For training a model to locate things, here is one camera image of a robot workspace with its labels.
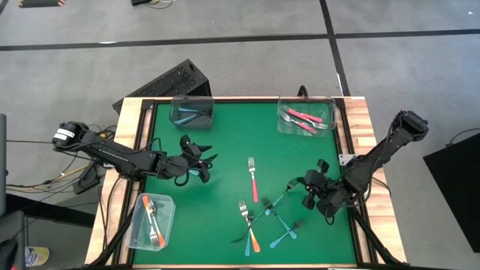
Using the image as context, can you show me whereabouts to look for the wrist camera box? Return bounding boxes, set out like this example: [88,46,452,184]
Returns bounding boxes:
[305,170,327,189]
[184,144,203,162]

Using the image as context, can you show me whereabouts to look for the fork with orange handle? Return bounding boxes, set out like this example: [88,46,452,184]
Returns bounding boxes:
[141,194,161,248]
[238,200,262,254]
[148,200,167,248]

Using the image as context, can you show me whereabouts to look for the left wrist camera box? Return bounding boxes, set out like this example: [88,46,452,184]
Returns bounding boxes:
[184,144,203,162]

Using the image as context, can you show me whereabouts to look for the black floor cables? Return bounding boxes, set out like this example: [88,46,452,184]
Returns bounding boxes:
[130,0,177,9]

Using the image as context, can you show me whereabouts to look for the wooden table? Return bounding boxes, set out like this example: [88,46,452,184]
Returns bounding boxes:
[85,95,408,269]

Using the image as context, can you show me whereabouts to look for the black bar with orange ends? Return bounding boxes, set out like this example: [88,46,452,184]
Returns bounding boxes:
[18,0,65,8]

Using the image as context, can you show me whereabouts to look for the black mesh computer tower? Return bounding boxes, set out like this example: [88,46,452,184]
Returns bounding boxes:
[111,58,213,116]

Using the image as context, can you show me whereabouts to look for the clear plastic bin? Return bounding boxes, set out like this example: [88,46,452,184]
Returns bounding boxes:
[126,193,176,251]
[276,95,338,139]

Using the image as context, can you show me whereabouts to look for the thin black floor cable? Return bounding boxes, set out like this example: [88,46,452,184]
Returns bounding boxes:
[445,127,480,147]

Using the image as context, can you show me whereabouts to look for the grey translucent plastic bin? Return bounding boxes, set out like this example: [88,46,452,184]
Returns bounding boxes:
[168,95,215,131]

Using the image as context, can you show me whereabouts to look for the bundle of floor cables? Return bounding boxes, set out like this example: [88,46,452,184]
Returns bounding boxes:
[5,138,113,198]

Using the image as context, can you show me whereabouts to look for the dark grey chair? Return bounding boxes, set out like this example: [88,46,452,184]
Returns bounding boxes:
[0,209,27,270]

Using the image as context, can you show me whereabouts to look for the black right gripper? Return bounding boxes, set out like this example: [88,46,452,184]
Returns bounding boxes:
[298,160,353,218]

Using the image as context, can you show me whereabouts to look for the fork with red handle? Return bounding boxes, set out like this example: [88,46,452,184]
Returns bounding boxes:
[286,107,331,131]
[247,156,260,204]
[279,109,319,135]

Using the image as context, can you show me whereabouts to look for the yellow white bag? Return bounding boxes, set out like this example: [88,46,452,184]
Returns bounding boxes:
[24,245,50,268]

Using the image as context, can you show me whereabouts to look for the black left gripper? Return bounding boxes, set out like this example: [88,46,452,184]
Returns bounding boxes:
[161,134,220,185]

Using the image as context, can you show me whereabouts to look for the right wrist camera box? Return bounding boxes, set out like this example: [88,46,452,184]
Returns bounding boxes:
[305,170,327,189]

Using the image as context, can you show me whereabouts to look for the large black panel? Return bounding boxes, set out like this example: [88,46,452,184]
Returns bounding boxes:
[422,133,480,254]

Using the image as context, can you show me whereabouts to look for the black power adapter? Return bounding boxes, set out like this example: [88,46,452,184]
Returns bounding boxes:
[73,163,101,195]

